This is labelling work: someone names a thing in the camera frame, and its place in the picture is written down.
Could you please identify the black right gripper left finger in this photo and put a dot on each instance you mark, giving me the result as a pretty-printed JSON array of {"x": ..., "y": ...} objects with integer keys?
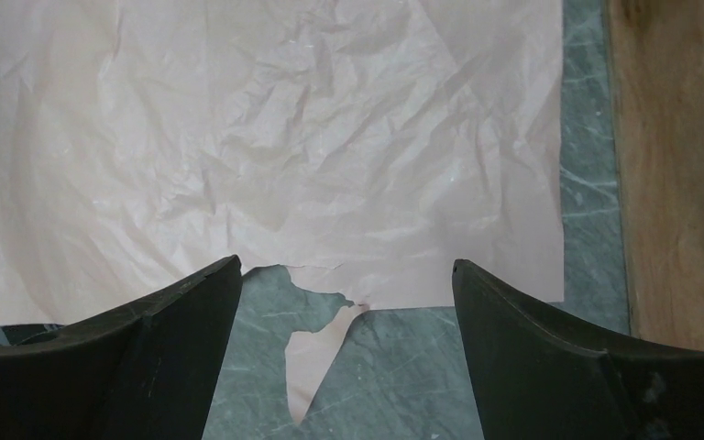
[{"x": 146, "y": 369}]

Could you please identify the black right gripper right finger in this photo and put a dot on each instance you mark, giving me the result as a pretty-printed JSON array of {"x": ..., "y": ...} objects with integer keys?
[{"x": 538, "y": 372}]

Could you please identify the pink flower bouquet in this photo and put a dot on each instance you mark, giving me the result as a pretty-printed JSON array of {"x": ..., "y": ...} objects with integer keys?
[{"x": 363, "y": 145}]

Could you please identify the wooden board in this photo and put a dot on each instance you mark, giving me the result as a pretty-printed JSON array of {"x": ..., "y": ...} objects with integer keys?
[{"x": 656, "y": 65}]

